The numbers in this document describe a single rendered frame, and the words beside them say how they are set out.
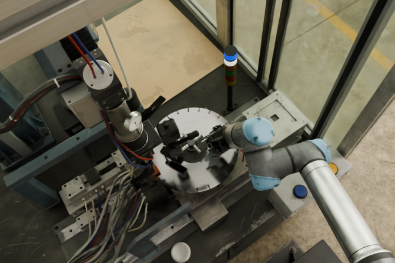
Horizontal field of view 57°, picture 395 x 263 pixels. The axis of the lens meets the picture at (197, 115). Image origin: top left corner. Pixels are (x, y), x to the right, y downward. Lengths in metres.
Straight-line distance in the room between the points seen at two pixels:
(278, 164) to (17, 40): 0.84
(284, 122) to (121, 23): 1.01
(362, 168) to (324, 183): 1.49
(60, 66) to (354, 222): 0.73
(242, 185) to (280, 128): 0.27
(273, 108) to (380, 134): 1.23
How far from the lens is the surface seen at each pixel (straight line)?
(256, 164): 0.98
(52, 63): 0.87
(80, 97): 0.86
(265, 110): 1.44
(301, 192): 1.32
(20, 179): 1.35
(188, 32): 1.86
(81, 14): 0.21
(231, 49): 1.26
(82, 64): 0.75
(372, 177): 2.42
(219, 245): 1.42
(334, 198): 0.92
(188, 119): 1.36
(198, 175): 1.27
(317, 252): 1.45
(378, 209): 2.38
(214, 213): 1.37
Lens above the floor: 2.15
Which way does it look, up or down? 62 degrees down
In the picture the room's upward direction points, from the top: 9 degrees counter-clockwise
